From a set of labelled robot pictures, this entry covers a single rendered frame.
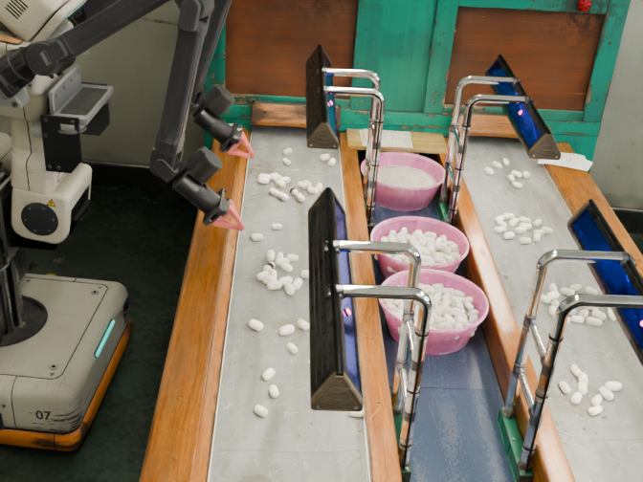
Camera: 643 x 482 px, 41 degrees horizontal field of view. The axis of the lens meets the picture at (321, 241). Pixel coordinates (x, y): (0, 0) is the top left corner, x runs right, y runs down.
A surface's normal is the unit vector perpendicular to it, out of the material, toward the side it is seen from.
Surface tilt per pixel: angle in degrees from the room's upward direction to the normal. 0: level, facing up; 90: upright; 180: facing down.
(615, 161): 90
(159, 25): 90
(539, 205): 0
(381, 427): 0
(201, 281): 0
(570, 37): 90
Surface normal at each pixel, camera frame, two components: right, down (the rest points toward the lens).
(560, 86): 0.02, 0.50
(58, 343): 0.06, -0.87
